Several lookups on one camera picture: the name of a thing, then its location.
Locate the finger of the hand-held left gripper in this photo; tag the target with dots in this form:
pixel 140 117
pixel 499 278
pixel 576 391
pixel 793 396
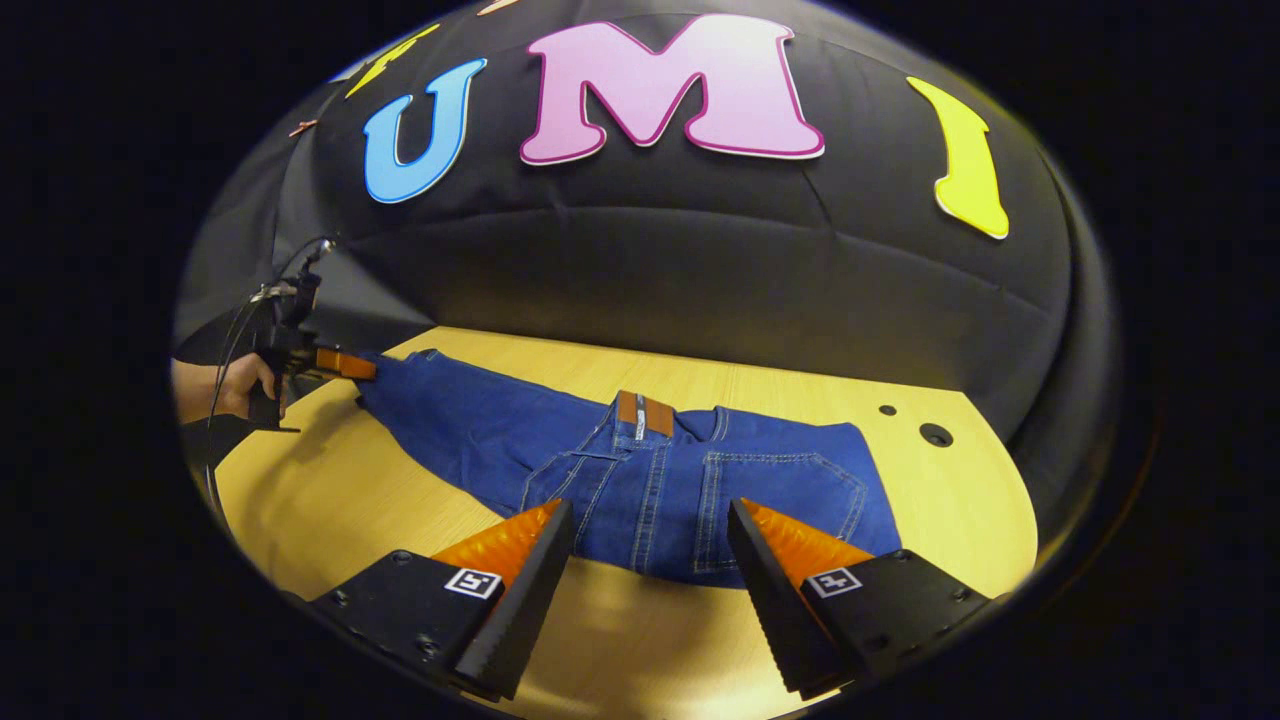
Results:
pixel 345 362

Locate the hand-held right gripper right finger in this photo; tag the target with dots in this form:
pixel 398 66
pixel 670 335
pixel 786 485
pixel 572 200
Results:
pixel 775 610

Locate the blue denim jeans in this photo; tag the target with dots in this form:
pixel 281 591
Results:
pixel 640 470

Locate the black backdrop cloth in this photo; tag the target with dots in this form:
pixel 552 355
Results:
pixel 650 260

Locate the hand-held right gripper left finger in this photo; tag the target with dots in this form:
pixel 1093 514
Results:
pixel 520 620

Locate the red cloth clip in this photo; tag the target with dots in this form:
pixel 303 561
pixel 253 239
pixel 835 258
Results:
pixel 303 127

